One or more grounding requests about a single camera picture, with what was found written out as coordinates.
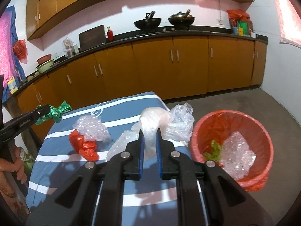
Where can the blue white striped tablecloth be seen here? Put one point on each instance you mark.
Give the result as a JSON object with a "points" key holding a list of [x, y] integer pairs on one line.
{"points": [[149, 201]]}

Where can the hanging red plastic bag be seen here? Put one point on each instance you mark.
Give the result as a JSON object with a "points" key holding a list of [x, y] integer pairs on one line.
{"points": [[20, 50]]}

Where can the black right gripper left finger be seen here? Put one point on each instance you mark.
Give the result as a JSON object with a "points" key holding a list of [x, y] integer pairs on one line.
{"points": [[93, 195]]}

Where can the white translucent plastic bag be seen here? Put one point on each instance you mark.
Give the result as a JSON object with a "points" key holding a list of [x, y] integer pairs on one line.
{"points": [[150, 120]]}

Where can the dark green plastic bag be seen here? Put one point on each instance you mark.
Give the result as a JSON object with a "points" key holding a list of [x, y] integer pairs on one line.
{"points": [[55, 113]]}

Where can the stacked red green basins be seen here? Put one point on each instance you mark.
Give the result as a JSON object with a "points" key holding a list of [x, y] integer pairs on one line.
{"points": [[44, 63]]}

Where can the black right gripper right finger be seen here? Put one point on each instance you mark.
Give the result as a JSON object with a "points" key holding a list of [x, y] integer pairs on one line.
{"points": [[205, 193]]}

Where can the person's left hand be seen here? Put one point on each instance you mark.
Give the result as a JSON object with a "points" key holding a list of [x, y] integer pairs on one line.
{"points": [[17, 166]]}

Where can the pink floral curtain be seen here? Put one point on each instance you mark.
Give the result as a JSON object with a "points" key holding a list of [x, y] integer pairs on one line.
{"points": [[10, 64]]}

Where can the red bottle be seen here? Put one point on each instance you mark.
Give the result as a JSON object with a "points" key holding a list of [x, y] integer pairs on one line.
{"points": [[110, 34]]}

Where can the clear plastic bag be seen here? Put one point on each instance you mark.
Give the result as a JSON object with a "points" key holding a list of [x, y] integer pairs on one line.
{"points": [[180, 127]]}

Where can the jar wrapped in plastic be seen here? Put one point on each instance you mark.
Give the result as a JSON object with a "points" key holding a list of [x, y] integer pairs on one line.
{"points": [[70, 48]]}

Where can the colourful small box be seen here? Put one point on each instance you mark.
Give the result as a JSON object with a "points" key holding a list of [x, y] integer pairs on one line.
{"points": [[12, 85]]}

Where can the dark cutting board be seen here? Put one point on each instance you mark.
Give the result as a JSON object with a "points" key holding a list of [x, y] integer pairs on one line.
{"points": [[92, 38]]}

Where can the small bubble wrap piece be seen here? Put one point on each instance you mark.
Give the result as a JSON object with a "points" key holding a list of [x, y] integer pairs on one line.
{"points": [[92, 129]]}

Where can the red plastic trash basket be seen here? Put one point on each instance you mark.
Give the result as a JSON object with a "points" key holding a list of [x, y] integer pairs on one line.
{"points": [[219, 125]]}

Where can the black wok with lid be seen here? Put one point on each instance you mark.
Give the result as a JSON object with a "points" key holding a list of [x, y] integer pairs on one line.
{"points": [[181, 20]]}

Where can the olive green knotted plastic bag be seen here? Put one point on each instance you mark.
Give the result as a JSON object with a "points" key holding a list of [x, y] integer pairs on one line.
{"points": [[215, 152]]}

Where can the brown lower kitchen cabinets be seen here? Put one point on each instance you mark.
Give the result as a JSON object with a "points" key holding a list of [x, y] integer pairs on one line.
{"points": [[172, 67]]}

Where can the red bag with groceries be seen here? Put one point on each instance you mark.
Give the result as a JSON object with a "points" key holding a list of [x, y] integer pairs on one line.
{"points": [[240, 22]]}

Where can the small red knotted plastic bag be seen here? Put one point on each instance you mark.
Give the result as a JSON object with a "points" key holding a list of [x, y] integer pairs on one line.
{"points": [[85, 148]]}

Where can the large bubble wrap bundle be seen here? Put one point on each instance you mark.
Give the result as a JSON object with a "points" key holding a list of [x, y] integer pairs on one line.
{"points": [[236, 157]]}

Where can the black wok with ladle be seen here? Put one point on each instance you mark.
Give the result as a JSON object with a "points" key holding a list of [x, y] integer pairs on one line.
{"points": [[149, 23]]}

